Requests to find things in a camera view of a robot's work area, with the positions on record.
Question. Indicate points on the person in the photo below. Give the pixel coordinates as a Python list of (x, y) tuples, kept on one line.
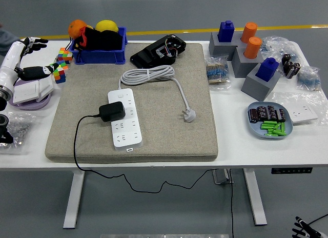
[(5, 38)]

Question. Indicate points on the green cylindrical battery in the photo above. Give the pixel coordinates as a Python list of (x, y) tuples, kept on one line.
[(270, 130), (277, 127), (283, 128), (269, 122), (267, 126), (279, 132), (271, 134)]

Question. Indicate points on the clear bag of resistors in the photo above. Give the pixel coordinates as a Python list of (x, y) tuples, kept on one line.
[(308, 80), (216, 74), (274, 47)]

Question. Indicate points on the blue-grey plate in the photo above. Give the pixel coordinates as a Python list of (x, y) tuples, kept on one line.
[(253, 130)]

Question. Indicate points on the white wall switch panel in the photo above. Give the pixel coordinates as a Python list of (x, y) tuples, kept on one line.
[(25, 93), (46, 86)]

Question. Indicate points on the white table leg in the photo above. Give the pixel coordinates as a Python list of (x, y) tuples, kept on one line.
[(252, 194), (74, 197)]

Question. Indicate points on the clear plastic bag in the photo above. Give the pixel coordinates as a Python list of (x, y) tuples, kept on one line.
[(284, 98)]

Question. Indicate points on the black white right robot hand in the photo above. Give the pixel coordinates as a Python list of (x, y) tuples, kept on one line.
[(306, 232)]

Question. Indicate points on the black table control panel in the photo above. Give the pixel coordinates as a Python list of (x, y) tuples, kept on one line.
[(292, 170)]

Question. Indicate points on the white wall socket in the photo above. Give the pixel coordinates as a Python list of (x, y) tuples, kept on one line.
[(302, 114)]

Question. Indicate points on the grey-brown fabric mat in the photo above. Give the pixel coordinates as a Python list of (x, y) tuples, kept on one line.
[(166, 140)]

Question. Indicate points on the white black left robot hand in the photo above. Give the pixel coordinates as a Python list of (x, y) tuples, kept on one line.
[(10, 61)]

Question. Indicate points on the purple plate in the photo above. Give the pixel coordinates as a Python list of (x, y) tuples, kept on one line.
[(33, 106)]

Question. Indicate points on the orange fruit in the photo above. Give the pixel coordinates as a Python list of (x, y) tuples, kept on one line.
[(76, 27)]

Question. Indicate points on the blue plastic bin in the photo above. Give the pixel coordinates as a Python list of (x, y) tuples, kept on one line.
[(102, 57)]

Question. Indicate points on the black pouch with red trim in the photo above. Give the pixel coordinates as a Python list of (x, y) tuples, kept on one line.
[(102, 40)]

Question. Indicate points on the yellow lemon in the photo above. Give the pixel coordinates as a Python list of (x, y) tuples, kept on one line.
[(106, 25)]

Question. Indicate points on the grey block holder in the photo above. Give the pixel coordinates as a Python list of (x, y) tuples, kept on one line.
[(256, 89), (242, 67), (220, 50), (238, 43)]

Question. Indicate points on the metal bracket under table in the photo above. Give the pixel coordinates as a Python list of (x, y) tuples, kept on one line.
[(221, 180)]

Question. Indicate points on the blue square peg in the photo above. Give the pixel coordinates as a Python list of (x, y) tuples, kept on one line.
[(225, 31), (266, 70)]

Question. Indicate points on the orange cylinder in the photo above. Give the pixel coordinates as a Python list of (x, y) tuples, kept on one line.
[(249, 31), (252, 48)]

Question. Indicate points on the large black capacitor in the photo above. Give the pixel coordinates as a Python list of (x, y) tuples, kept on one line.
[(286, 59), (288, 68), (294, 70)]

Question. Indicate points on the clear bag of metal nuts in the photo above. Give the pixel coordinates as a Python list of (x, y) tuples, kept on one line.
[(20, 130)]

